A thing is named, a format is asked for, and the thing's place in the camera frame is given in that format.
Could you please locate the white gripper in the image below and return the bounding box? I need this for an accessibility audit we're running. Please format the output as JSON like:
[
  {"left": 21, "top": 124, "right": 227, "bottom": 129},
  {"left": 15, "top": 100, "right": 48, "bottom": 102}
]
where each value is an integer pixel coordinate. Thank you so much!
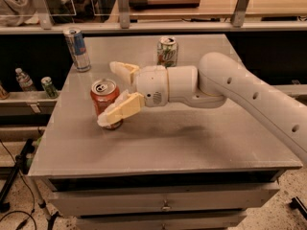
[{"left": 97, "top": 61, "right": 169, "bottom": 127}]

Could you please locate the red coke can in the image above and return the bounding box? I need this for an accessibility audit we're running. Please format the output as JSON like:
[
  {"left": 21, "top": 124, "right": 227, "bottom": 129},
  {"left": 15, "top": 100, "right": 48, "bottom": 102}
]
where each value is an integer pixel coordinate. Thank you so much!
[{"left": 90, "top": 79, "right": 120, "bottom": 116}]

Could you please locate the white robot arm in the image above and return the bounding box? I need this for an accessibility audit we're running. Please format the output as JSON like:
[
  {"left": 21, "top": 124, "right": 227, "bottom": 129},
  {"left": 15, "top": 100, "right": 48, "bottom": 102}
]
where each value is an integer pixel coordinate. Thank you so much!
[{"left": 97, "top": 52, "right": 307, "bottom": 163}]

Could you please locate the green white 7up can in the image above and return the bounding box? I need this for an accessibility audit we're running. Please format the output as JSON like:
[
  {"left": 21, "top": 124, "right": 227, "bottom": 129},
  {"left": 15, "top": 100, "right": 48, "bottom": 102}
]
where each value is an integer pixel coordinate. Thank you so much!
[{"left": 157, "top": 36, "right": 178, "bottom": 67}]

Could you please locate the blue silver red bull can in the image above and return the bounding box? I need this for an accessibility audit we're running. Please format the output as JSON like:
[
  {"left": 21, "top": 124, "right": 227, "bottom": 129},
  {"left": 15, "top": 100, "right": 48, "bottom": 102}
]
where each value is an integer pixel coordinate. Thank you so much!
[{"left": 63, "top": 28, "right": 91, "bottom": 72}]

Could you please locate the small green can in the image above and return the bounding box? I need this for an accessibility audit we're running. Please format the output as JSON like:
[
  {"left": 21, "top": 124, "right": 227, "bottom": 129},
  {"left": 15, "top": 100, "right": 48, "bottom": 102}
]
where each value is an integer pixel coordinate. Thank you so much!
[{"left": 41, "top": 77, "right": 59, "bottom": 99}]

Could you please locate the grey drawer cabinet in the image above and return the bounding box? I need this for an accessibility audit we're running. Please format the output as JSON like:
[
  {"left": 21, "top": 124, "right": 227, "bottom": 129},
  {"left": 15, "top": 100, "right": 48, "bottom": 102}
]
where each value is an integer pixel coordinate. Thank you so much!
[{"left": 28, "top": 33, "right": 303, "bottom": 230}]

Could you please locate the clear plastic water bottle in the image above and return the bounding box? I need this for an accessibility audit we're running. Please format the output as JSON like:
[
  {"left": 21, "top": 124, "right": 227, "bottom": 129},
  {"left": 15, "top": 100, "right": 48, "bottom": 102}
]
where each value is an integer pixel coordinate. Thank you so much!
[{"left": 15, "top": 68, "right": 36, "bottom": 92}]

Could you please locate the brown bottle at left edge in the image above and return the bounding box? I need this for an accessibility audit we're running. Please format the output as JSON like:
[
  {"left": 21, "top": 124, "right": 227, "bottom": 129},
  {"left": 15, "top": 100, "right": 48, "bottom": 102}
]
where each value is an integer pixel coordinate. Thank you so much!
[{"left": 0, "top": 81, "right": 9, "bottom": 100}]

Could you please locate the black tripod stand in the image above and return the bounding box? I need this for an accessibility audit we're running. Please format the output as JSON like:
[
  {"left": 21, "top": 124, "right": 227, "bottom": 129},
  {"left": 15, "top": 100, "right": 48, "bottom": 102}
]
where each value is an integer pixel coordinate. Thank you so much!
[{"left": 0, "top": 139, "right": 35, "bottom": 213}]

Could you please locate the grey cloth pile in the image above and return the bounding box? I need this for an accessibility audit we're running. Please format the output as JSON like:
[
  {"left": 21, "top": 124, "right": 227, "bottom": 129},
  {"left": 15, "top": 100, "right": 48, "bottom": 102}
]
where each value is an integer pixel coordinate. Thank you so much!
[{"left": 0, "top": 0, "right": 79, "bottom": 27}]

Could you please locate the upper grey drawer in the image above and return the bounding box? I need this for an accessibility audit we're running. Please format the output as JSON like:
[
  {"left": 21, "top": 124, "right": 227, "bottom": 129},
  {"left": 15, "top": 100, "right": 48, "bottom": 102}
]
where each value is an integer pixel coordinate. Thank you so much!
[{"left": 50, "top": 182, "right": 279, "bottom": 216}]

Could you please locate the grey drawer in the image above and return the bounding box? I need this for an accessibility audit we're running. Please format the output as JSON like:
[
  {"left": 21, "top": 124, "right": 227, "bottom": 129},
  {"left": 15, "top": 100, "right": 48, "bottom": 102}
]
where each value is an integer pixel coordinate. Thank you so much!
[
  {"left": 76, "top": 211, "right": 247, "bottom": 230},
  {"left": 50, "top": 182, "right": 279, "bottom": 216}
]

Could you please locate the lower grey drawer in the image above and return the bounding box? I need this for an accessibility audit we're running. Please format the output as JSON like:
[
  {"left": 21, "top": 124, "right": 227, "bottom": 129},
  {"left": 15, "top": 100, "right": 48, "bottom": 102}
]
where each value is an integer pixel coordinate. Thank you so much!
[{"left": 76, "top": 211, "right": 247, "bottom": 230}]

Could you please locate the black object on floor right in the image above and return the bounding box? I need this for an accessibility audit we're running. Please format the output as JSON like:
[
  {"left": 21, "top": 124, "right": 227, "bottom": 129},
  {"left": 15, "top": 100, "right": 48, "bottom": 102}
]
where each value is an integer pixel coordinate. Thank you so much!
[{"left": 290, "top": 196, "right": 307, "bottom": 220}]

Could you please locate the grey metal post middle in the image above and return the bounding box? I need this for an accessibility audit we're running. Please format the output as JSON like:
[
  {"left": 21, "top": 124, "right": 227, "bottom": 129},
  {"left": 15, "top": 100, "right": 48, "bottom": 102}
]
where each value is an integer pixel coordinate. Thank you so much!
[{"left": 117, "top": 0, "right": 130, "bottom": 29}]

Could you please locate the grey metal post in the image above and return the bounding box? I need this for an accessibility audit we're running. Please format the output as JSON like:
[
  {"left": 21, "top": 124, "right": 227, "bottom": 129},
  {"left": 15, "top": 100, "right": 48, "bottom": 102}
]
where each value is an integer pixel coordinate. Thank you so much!
[
  {"left": 230, "top": 0, "right": 249, "bottom": 28},
  {"left": 117, "top": 0, "right": 130, "bottom": 29},
  {"left": 33, "top": 0, "right": 53, "bottom": 30}
]

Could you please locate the grey metal post left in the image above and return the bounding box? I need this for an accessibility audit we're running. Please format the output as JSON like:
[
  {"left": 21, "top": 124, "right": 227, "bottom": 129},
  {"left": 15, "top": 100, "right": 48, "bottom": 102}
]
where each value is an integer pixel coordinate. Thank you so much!
[{"left": 33, "top": 0, "right": 53, "bottom": 30}]

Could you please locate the grey metal post right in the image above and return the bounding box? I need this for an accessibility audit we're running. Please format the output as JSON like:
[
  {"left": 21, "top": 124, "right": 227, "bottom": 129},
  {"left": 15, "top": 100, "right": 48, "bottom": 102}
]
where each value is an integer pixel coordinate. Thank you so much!
[{"left": 230, "top": 0, "right": 249, "bottom": 28}]

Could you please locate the black floor cable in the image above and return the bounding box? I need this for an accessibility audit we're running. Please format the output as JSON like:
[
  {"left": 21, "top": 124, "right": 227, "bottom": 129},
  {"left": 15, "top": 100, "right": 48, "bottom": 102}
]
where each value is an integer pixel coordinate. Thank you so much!
[{"left": 0, "top": 139, "right": 38, "bottom": 230}]

